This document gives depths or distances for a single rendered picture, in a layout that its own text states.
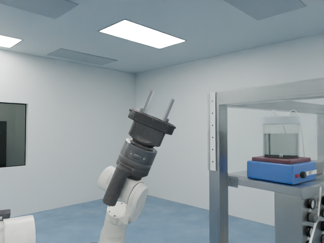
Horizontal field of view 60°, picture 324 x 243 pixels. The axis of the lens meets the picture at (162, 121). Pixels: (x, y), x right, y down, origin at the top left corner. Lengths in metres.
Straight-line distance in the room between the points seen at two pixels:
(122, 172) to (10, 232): 0.26
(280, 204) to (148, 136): 0.65
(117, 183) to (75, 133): 5.36
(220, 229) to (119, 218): 0.63
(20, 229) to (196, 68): 5.35
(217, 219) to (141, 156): 0.68
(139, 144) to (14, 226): 0.32
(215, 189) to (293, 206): 0.32
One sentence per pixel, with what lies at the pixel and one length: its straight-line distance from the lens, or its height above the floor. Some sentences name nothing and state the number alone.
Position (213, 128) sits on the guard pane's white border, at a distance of 1.24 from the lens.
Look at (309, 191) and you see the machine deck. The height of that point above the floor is 1.31.
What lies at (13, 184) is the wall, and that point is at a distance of 5.65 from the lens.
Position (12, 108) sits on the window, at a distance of 5.68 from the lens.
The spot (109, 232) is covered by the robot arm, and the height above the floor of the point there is 1.26.
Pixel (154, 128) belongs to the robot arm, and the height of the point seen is 1.54.
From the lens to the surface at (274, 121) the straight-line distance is 1.08.
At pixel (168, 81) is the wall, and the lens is 6.19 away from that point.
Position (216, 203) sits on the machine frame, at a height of 1.21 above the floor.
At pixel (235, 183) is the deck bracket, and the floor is 1.30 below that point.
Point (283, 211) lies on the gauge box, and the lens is 1.18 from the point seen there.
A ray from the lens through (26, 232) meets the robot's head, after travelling 0.54.
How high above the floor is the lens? 1.54
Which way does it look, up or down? 2 degrees up
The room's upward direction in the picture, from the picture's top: straight up
